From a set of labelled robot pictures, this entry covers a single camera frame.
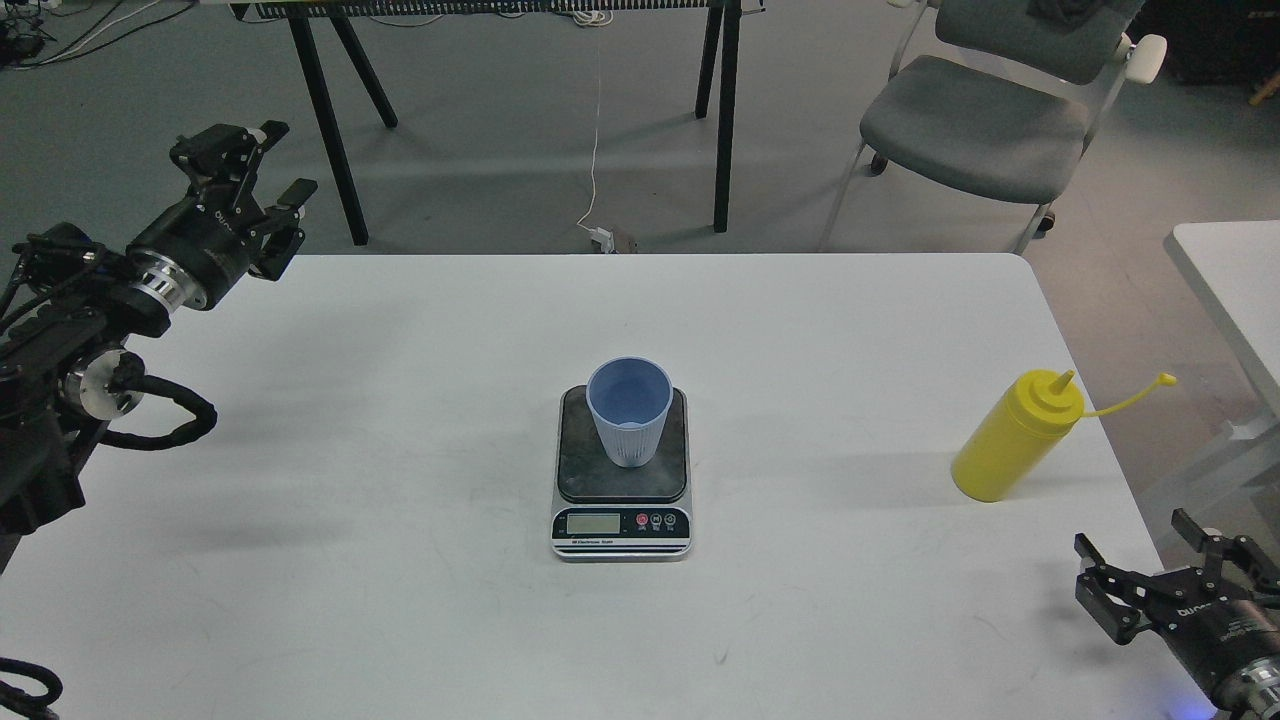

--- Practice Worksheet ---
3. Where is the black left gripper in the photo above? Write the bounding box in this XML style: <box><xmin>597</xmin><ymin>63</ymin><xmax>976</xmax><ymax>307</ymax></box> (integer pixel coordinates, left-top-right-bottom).
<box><xmin>125</xmin><ymin>120</ymin><xmax>317</xmax><ymax>313</ymax></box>

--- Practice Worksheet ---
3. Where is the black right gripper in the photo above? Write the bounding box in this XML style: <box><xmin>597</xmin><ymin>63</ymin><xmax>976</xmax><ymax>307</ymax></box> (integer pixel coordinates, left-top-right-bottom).
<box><xmin>1074</xmin><ymin>509</ymin><xmax>1279</xmax><ymax>706</ymax></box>

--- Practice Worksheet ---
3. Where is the yellow squeeze bottle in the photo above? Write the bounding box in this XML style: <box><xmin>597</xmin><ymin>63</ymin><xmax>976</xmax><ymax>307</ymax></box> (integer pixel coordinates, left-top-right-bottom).
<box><xmin>950</xmin><ymin>369</ymin><xmax>1179</xmax><ymax>503</ymax></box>

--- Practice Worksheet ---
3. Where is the blue plastic cup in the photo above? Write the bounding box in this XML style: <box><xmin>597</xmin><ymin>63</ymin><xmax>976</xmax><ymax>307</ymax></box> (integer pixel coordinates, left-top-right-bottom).
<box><xmin>585</xmin><ymin>356</ymin><xmax>675</xmax><ymax>468</ymax></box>

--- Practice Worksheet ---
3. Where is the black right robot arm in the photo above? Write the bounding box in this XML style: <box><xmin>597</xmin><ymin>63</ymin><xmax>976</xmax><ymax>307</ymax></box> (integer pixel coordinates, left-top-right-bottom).
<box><xmin>1074</xmin><ymin>509</ymin><xmax>1279</xmax><ymax>719</ymax></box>

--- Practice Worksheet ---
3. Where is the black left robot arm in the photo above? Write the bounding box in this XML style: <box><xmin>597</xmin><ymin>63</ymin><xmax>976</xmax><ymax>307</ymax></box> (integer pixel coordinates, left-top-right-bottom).
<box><xmin>1</xmin><ymin>120</ymin><xmax>317</xmax><ymax>560</ymax></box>

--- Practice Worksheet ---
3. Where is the digital kitchen scale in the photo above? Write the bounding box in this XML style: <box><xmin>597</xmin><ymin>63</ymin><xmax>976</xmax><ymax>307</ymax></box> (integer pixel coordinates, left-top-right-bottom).
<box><xmin>550</xmin><ymin>386</ymin><xmax>694</xmax><ymax>562</ymax></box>

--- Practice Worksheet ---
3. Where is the white side table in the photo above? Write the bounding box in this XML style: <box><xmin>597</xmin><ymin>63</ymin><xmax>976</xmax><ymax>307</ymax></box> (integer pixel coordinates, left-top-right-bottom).
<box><xmin>1164</xmin><ymin>222</ymin><xmax>1280</xmax><ymax>421</ymax></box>

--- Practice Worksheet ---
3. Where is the white power plug on floor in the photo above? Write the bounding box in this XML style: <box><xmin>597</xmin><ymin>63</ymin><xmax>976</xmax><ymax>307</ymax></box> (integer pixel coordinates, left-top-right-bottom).
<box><xmin>588</xmin><ymin>225</ymin><xmax>639</xmax><ymax>255</ymax></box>

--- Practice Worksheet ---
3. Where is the black-legged background table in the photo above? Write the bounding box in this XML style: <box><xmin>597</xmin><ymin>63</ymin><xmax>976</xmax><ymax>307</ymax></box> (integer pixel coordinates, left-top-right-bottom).
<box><xmin>230</xmin><ymin>1</ymin><xmax>760</xmax><ymax>249</ymax></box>

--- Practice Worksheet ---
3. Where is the grey office chair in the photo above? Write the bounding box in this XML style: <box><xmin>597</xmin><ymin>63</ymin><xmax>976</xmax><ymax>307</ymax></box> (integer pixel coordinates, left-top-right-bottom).
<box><xmin>842</xmin><ymin>1</ymin><xmax>1169</xmax><ymax>255</ymax></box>

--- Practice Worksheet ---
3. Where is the white hanging cable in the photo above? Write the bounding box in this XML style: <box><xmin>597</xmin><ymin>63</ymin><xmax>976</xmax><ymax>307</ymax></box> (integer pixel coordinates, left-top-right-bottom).
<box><xmin>575</xmin><ymin>0</ymin><xmax>620</xmax><ymax>236</ymax></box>

